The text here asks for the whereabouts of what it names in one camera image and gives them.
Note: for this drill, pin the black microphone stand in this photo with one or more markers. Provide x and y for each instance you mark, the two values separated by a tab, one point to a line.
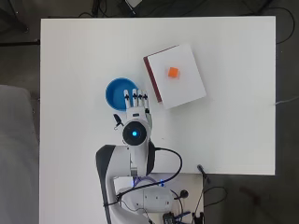
202	186

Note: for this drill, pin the orange cube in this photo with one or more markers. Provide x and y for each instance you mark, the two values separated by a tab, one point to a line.
173	72

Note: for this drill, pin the white book with red spine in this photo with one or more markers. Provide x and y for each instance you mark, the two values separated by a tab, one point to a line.
179	77

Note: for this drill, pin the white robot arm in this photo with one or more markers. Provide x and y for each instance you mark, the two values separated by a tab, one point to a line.
120	161

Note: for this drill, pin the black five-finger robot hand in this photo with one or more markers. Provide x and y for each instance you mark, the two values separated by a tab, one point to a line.
137	107

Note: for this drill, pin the blue round tub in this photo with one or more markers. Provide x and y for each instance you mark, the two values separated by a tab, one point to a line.
117	93

